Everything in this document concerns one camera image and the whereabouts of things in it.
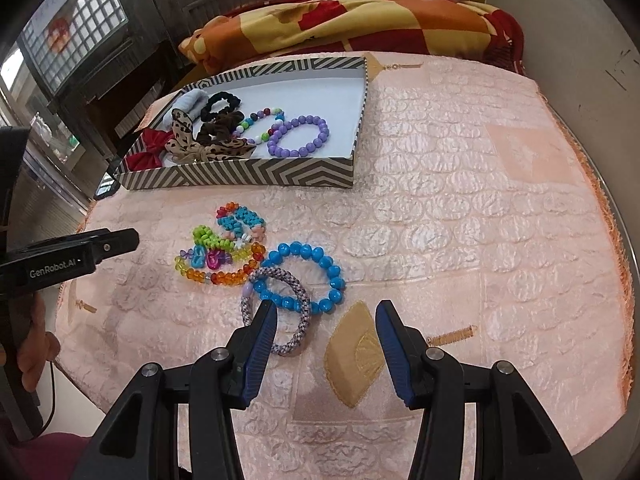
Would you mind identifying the light blue fluffy scrunchie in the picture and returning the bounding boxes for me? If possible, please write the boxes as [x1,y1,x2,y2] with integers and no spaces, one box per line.
[162,90,208,128]

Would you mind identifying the red fabric bow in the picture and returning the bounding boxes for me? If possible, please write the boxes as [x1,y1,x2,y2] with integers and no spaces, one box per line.
[124,129,173,171]

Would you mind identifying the blue bead bracelet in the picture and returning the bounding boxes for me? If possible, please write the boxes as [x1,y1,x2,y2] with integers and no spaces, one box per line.
[252,241,347,316]

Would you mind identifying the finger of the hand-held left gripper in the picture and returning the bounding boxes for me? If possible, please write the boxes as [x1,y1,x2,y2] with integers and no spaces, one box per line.
[10,227,141,267]

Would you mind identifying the green bead bracelet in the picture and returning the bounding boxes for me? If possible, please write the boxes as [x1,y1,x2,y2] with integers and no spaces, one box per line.
[192,225,251,251]

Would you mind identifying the purple bead bracelet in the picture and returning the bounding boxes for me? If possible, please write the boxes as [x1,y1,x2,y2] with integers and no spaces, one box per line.
[266,116,331,158]

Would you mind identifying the person's left hand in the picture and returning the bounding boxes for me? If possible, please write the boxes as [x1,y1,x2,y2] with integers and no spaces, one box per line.
[15,292,57,396]

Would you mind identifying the glass display cabinet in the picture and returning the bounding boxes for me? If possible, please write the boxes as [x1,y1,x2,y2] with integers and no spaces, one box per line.
[0,55,96,231]

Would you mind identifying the pink quilted tablecloth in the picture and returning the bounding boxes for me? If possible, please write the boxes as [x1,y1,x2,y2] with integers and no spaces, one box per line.
[52,50,633,471]

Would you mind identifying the dark wooden chair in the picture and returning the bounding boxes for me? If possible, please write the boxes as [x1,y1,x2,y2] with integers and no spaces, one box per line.
[50,47,183,136]

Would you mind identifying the purple white woven bracelet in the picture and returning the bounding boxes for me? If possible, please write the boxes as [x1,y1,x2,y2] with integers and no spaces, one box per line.
[240,267,312,357]

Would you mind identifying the leopard print bow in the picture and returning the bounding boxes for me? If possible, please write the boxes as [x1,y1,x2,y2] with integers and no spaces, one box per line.
[165,108,258,165]

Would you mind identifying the black cable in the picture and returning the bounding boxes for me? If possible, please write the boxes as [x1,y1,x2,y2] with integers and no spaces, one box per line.
[37,360,57,433]

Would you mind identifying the multicolour round bead bracelet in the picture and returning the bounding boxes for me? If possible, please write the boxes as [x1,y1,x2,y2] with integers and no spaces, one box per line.
[232,106,286,143]

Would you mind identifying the metal grille door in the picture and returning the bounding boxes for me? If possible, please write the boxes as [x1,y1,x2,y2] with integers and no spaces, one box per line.
[17,0,171,106]

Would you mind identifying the black scrunchie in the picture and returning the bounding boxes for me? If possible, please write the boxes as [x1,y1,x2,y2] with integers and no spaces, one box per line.
[201,91,242,123]

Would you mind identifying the orange yellow patterned blanket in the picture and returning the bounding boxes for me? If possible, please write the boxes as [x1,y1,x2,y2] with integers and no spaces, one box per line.
[179,0,526,76]

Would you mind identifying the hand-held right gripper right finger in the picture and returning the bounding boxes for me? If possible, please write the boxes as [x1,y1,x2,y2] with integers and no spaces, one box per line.
[375,300,583,480]

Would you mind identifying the turquoise small bead bracelet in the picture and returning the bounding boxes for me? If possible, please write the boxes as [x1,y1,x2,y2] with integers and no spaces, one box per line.
[216,208,266,241]

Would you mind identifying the rainbow translucent bead bracelet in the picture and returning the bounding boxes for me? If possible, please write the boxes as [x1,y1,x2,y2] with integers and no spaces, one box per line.
[174,242,266,287]

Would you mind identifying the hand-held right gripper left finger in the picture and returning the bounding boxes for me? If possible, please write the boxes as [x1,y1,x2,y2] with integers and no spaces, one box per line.
[82,300,279,480]

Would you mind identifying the brown scrunchie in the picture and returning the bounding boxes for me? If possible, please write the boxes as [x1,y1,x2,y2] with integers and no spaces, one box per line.
[194,112,246,143]

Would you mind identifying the striped cardboard box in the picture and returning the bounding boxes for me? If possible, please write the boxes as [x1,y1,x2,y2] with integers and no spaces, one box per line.
[111,56,371,191]

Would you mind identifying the person's dark red clothing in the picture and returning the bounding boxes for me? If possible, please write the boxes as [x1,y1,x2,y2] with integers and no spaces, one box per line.
[0,430,96,480]

